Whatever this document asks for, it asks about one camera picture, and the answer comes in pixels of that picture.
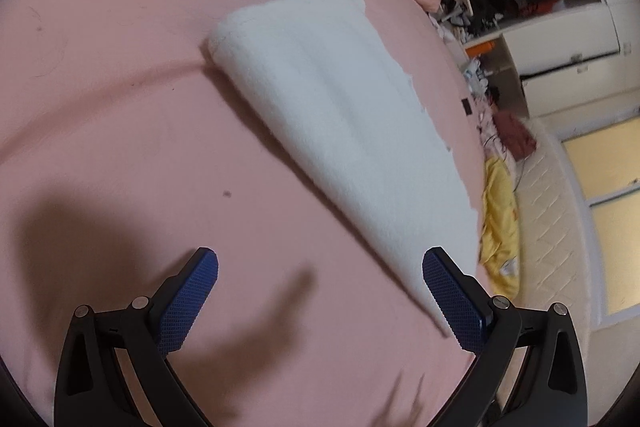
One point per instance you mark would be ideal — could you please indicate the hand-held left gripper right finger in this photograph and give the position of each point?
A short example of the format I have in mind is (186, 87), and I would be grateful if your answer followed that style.
(452, 302)

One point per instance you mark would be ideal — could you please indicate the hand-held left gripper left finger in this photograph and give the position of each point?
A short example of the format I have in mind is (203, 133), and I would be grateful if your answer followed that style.
(192, 302)

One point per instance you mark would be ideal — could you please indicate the white fleece garment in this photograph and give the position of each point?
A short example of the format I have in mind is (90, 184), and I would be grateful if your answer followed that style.
(340, 117)

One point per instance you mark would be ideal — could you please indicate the yellow blanket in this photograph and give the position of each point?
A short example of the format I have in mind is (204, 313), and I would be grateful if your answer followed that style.
(500, 217)

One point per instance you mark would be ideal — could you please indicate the cream quilted headboard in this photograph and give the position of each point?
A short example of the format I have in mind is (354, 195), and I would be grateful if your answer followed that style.
(555, 232)

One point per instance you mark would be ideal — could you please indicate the dark red cloth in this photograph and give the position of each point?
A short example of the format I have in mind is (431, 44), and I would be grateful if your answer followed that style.
(515, 134)

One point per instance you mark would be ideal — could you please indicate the window with yellow blind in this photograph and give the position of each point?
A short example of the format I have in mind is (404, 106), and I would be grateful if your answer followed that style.
(610, 207)

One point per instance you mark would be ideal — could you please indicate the pink bed sheet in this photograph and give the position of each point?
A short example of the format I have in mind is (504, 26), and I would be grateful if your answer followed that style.
(125, 107)

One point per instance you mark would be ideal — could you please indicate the pile of small bedside clutter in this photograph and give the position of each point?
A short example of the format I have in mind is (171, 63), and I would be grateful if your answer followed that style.
(475, 77)

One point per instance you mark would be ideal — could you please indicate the orange box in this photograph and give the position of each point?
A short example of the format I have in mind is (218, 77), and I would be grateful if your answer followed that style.
(479, 48)

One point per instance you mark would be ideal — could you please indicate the white wardrobe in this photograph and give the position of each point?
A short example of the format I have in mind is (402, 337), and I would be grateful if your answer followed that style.
(550, 22)

